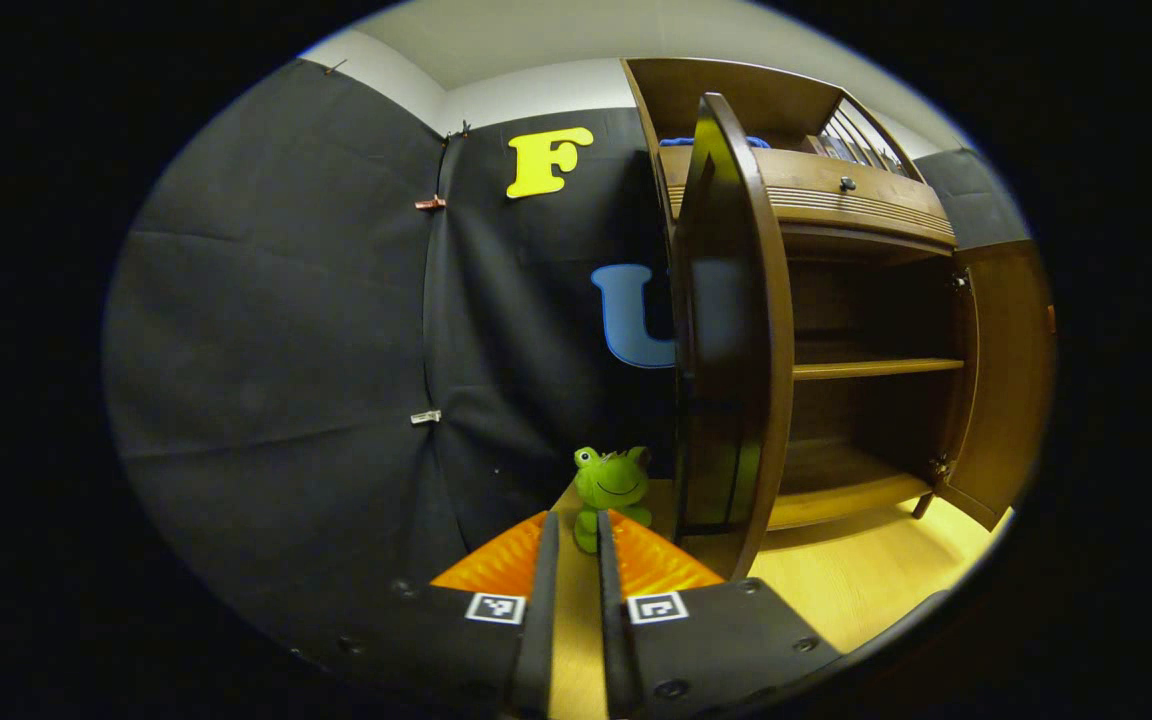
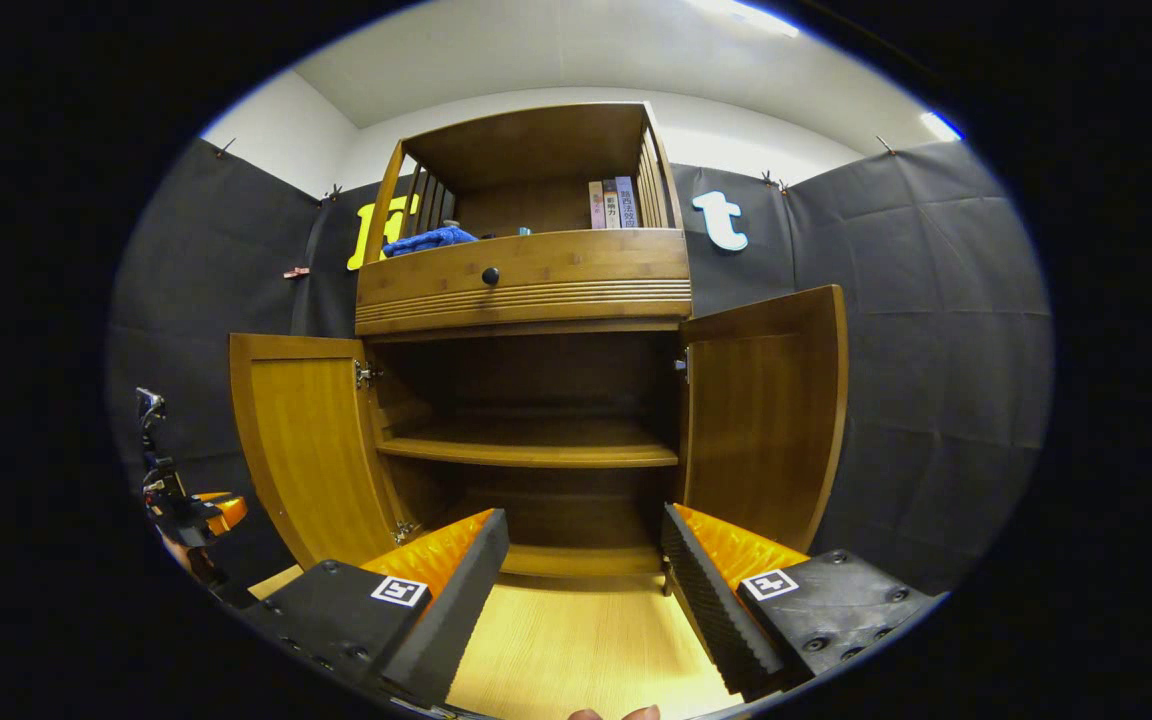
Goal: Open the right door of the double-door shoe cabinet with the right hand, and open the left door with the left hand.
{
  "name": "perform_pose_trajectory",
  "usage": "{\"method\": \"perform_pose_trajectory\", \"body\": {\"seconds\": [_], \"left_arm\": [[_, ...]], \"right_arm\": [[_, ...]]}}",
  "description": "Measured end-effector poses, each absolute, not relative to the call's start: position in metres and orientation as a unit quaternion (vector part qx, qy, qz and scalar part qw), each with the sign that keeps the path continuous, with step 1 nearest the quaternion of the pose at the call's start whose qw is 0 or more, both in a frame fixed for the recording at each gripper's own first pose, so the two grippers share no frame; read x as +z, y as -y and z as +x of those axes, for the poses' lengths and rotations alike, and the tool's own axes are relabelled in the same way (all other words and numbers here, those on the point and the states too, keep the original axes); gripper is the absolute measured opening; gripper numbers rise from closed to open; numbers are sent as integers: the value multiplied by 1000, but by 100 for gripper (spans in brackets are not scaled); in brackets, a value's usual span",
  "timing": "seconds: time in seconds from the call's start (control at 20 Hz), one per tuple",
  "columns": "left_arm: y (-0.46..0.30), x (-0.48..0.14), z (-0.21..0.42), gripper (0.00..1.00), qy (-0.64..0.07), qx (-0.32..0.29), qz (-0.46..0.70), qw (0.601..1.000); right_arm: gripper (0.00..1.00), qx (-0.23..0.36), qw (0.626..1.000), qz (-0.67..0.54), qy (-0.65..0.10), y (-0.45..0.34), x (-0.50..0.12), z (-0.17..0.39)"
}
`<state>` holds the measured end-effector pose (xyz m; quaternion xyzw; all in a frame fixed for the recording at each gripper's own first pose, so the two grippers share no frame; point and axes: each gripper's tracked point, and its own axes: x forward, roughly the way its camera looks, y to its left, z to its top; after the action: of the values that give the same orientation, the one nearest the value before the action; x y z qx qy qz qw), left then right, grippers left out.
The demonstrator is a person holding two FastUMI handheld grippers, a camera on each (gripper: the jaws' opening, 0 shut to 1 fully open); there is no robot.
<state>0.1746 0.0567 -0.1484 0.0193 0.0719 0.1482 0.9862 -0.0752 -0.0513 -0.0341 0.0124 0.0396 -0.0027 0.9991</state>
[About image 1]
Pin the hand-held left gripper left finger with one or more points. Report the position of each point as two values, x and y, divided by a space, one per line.
536 640

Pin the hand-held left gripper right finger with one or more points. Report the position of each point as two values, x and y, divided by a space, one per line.
618 640

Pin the wooden shoe cabinet door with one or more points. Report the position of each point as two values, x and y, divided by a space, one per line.
1011 380
736 330

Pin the wooden double-door shoe cabinet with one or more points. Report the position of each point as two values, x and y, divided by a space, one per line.
866 210

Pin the green frog toy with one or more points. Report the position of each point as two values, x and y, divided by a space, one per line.
611 482

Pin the white clip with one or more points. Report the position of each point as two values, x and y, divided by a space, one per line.
425 417

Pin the wooden inner shelf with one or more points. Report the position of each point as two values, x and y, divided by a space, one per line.
876 368

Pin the black backdrop cloth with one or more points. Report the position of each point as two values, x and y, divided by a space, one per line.
266 330

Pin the red clip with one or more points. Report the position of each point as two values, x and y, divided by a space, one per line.
430 203

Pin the blue towel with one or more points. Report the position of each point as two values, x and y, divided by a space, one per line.
676 142

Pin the wooden drawer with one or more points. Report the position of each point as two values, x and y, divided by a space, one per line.
886 205

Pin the dark metal clip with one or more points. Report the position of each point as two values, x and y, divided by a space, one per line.
461 129

